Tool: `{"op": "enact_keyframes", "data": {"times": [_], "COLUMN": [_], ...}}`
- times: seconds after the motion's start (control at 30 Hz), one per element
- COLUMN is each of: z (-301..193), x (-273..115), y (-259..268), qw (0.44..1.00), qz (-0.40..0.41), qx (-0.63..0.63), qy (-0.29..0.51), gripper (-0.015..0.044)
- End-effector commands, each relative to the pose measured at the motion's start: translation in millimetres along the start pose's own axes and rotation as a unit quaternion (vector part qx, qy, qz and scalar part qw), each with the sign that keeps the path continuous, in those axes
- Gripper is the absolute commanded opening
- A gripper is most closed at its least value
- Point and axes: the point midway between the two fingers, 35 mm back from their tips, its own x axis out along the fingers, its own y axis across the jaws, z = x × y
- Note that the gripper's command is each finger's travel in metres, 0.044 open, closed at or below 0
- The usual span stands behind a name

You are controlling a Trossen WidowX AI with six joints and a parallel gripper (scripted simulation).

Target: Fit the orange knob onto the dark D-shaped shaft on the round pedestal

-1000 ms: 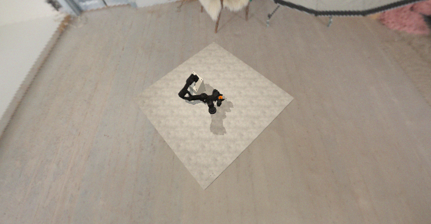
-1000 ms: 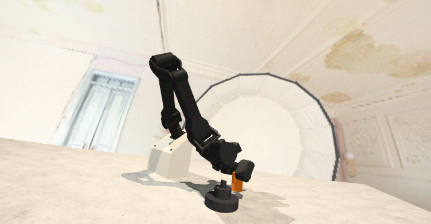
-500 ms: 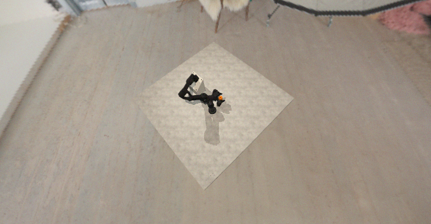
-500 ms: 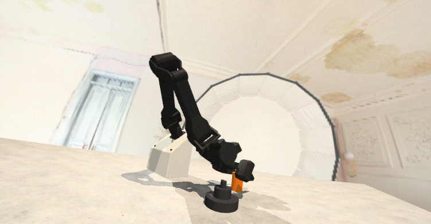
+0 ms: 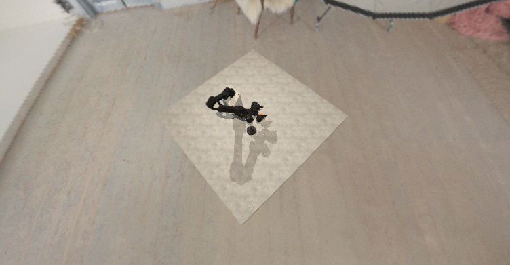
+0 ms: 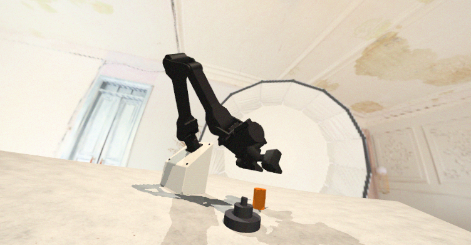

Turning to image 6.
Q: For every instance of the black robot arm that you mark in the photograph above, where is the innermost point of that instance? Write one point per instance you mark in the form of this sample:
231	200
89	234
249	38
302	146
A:
233	133

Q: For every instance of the orange knob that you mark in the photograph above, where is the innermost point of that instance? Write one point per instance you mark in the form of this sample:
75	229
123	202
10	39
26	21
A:
259	199

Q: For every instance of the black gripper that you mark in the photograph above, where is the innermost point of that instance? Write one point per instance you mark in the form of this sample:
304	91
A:
249	158

